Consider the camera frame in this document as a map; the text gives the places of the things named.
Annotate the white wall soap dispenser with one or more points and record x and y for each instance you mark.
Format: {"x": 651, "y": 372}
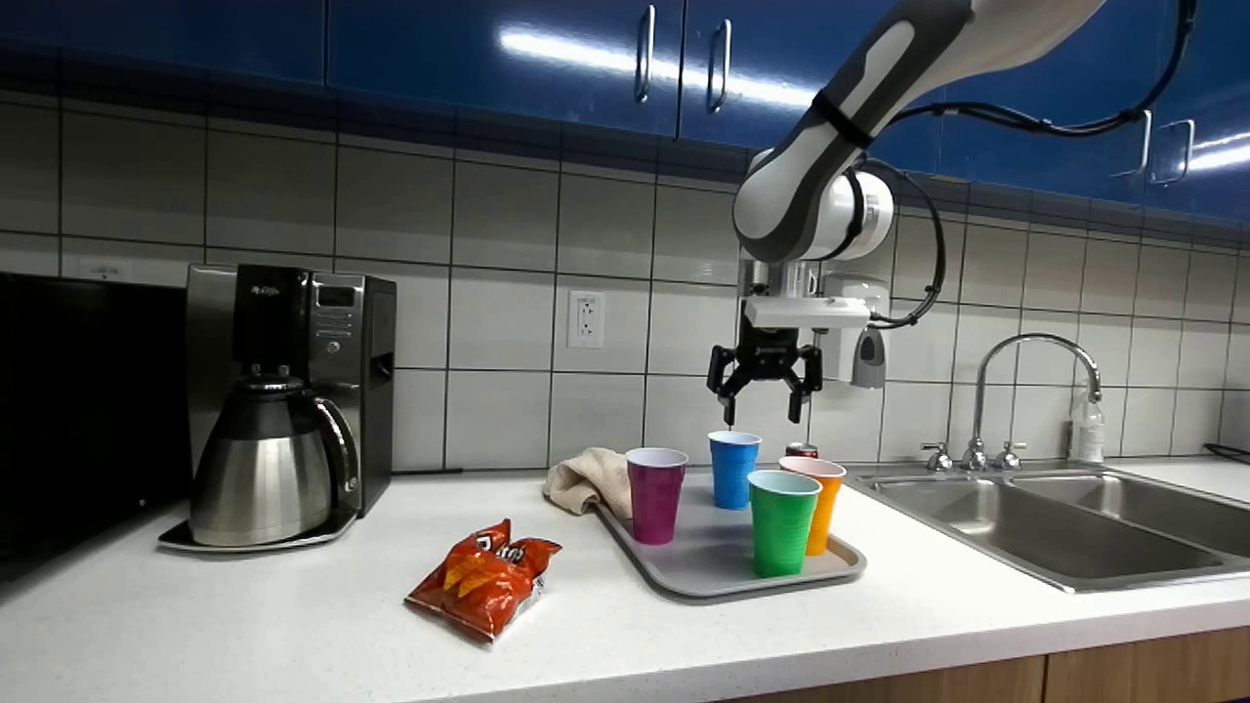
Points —
{"x": 862, "y": 353}

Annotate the black steel coffee maker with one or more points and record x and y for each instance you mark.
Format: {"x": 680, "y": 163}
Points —
{"x": 355, "y": 378}

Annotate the maroon plastic cup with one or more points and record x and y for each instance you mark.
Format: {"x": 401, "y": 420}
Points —
{"x": 655, "y": 503}

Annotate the stainless steel coffee carafe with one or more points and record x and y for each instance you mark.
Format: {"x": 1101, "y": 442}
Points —
{"x": 267, "y": 473}

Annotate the clear soap bottle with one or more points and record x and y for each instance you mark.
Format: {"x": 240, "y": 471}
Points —
{"x": 1089, "y": 433}

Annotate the red soda can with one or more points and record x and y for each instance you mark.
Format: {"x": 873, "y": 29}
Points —
{"x": 801, "y": 450}

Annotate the blue plastic cup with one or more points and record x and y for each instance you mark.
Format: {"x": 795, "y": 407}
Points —
{"x": 731, "y": 473}

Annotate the black microwave oven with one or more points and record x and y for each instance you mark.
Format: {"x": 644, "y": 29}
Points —
{"x": 82, "y": 415}

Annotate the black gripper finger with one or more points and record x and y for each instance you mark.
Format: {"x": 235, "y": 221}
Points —
{"x": 724, "y": 372}
{"x": 810, "y": 372}

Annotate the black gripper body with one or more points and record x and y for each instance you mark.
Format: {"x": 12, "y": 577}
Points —
{"x": 767, "y": 353}

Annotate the chrome gooseneck faucet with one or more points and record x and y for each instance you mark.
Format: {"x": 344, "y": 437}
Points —
{"x": 1028, "y": 338}

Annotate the orange chips bag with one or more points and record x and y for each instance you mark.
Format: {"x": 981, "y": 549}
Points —
{"x": 486, "y": 580}

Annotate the beige crumpled cloth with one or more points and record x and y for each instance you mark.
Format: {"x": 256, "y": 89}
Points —
{"x": 589, "y": 473}

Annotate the white wall outlet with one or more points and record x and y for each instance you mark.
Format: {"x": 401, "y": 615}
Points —
{"x": 589, "y": 318}

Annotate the yellow-orange plastic cup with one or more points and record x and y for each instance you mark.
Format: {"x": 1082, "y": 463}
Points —
{"x": 830, "y": 503}

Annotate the grey plastic tray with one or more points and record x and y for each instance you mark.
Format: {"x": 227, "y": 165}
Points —
{"x": 709, "y": 560}

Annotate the stainless steel double sink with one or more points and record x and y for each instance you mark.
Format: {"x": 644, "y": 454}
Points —
{"x": 1081, "y": 521}

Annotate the wooden base cabinet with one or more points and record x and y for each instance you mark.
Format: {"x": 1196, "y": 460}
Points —
{"x": 1039, "y": 670}

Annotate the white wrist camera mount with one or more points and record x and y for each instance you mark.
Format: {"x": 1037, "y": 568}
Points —
{"x": 805, "y": 316}

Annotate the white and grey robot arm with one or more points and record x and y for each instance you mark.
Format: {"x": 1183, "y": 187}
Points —
{"x": 795, "y": 196}

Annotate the blue glossy wall cabinet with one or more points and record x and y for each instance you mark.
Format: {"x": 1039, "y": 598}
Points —
{"x": 391, "y": 40}

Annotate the green plastic cup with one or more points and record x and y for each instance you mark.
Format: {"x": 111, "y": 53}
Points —
{"x": 782, "y": 531}

